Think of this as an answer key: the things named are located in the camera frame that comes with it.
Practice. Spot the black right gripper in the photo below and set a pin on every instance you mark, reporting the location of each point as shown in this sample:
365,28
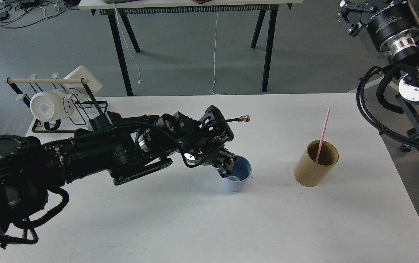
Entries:
389,18

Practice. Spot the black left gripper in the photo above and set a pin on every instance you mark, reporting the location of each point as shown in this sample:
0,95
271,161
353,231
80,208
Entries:
202,141

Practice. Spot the light blue plastic cup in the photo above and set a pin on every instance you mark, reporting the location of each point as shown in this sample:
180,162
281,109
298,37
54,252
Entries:
242,171

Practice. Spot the pink chopstick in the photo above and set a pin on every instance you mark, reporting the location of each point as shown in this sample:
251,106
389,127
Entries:
322,135

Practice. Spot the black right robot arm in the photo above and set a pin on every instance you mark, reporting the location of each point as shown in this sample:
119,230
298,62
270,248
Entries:
398,91

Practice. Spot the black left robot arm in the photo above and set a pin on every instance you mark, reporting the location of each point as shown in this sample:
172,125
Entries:
32,174

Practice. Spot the bamboo cylinder holder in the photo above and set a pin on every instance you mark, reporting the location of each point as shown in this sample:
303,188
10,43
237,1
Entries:
309,171

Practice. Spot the white mug on rack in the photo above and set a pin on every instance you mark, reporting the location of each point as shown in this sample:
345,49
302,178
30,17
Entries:
52,105

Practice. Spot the black wire dish rack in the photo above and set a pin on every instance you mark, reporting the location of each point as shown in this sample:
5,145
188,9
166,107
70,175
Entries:
82,91

